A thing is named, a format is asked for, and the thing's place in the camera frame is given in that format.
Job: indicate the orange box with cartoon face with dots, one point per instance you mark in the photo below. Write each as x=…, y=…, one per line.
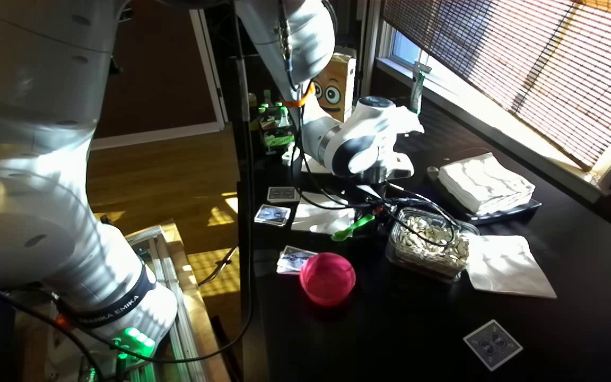
x=338, y=85

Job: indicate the clear container of snack mix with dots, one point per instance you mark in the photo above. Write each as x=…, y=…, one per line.
x=425, y=247

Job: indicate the green margarita bottle carrier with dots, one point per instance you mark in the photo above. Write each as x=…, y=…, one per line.
x=274, y=127

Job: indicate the stack of white napkins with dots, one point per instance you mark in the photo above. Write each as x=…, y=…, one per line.
x=485, y=183

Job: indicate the green and white tube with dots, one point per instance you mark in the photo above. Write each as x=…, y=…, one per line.
x=421, y=85

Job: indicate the blue backed playing card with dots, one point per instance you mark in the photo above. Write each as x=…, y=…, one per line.
x=272, y=216

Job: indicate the pink plastic bowl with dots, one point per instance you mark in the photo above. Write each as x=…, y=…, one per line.
x=326, y=278

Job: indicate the wooden window blind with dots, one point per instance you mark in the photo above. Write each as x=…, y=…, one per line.
x=531, y=71

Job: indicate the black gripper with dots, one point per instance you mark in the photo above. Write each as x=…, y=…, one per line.
x=376, y=191

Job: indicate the green plastic spoon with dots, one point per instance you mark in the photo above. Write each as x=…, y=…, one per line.
x=351, y=227

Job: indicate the plain white napkin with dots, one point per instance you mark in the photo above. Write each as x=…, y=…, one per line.
x=316, y=221
x=507, y=265

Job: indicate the blue backed playing cards pile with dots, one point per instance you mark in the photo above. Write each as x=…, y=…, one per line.
x=289, y=259

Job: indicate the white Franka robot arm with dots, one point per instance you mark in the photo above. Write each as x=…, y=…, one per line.
x=30, y=212

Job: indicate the grey backed playing card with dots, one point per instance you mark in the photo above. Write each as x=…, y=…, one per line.
x=493, y=344
x=283, y=194

